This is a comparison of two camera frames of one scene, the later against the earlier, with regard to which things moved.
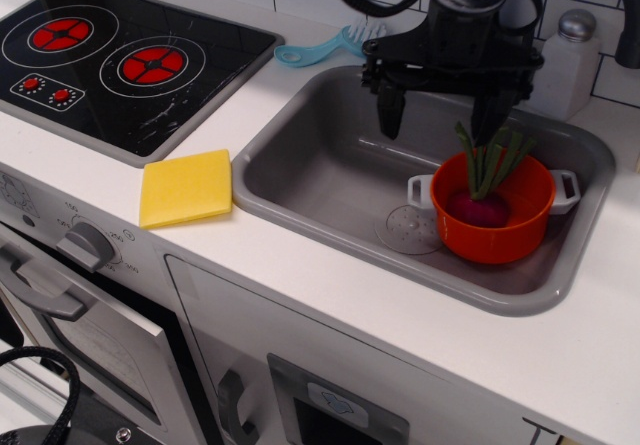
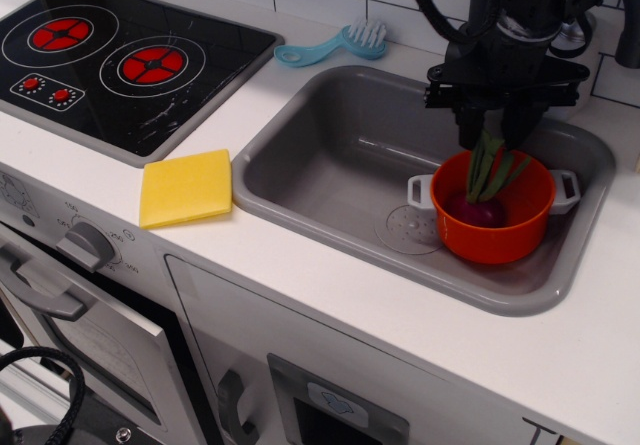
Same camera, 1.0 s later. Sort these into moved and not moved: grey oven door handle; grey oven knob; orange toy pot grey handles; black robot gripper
Moved: black robot gripper
Not moved: orange toy pot grey handles; grey oven knob; grey oven door handle
